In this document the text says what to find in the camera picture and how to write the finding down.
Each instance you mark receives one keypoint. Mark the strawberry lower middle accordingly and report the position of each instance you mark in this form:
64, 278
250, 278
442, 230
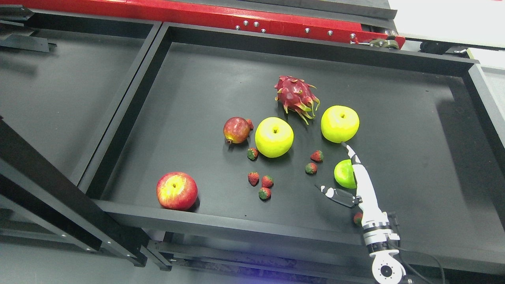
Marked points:
267, 181

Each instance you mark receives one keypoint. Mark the red metal beam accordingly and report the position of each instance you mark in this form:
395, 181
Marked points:
339, 31

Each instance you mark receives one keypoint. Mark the strawberry lowest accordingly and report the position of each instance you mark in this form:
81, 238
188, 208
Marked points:
264, 193

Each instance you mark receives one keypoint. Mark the green apple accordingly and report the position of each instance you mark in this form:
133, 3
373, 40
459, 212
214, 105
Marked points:
344, 174

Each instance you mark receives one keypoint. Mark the strawberry lower left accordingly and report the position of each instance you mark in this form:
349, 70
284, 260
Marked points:
253, 178

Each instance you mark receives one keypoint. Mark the strawberry centre lower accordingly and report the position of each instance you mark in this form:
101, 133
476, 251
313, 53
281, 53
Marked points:
311, 168

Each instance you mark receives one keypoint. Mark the strawberry centre upper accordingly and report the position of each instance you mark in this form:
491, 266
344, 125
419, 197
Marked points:
317, 156

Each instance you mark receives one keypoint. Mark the pink dragon fruit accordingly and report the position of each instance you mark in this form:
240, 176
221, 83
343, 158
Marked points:
294, 94

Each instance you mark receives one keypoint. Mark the black metal shelf rack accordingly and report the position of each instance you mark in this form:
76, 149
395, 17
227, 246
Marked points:
89, 128

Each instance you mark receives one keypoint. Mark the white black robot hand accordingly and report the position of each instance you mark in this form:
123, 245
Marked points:
365, 198

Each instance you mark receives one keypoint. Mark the yellow apple right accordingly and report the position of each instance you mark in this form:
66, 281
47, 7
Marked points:
339, 123

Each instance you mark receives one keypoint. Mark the red apple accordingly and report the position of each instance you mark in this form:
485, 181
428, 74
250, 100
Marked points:
176, 191

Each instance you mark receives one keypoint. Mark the strawberry behind wrist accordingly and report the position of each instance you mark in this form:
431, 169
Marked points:
357, 218

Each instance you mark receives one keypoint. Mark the strawberry below yellow apple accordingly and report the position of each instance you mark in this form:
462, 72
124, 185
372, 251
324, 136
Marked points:
252, 154

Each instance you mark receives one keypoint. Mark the yellow apple left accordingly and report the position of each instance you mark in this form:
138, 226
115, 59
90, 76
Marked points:
274, 137

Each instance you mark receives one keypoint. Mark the yellow apple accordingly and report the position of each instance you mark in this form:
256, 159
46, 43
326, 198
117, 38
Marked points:
274, 137
339, 123

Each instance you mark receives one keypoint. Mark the dark red pomegranate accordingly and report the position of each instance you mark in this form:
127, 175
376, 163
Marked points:
236, 130

